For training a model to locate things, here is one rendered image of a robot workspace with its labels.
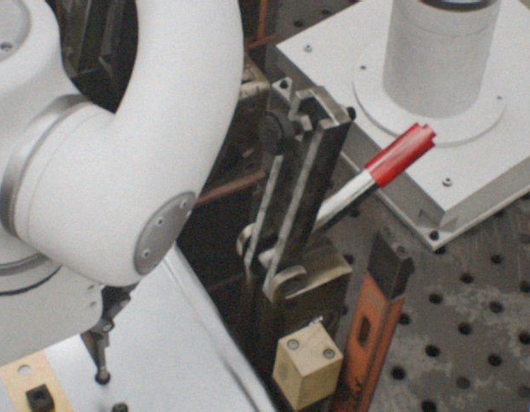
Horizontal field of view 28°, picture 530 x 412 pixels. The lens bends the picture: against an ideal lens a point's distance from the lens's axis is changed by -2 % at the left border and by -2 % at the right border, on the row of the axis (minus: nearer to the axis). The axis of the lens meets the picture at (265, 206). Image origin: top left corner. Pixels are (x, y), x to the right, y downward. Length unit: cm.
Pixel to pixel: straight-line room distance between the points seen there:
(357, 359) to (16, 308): 24
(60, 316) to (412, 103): 69
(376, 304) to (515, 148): 63
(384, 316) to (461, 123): 63
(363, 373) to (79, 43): 43
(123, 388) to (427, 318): 51
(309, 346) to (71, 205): 30
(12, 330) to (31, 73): 22
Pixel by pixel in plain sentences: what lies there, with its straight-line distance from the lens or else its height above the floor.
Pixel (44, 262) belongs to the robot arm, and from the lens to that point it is 58.
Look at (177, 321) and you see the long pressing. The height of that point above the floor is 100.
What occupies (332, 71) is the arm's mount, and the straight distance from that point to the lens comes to 133.
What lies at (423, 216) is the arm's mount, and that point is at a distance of 126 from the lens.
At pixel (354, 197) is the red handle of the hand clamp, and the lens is 77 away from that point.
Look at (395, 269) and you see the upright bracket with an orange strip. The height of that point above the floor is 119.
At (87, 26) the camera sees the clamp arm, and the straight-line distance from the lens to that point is 98.
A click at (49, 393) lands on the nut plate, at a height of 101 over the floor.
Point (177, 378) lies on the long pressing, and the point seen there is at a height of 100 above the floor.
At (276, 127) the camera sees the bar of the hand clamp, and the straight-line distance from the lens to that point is 66.
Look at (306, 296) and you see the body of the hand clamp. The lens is 80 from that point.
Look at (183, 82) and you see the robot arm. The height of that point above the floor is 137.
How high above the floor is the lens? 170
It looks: 51 degrees down
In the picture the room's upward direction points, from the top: 7 degrees clockwise
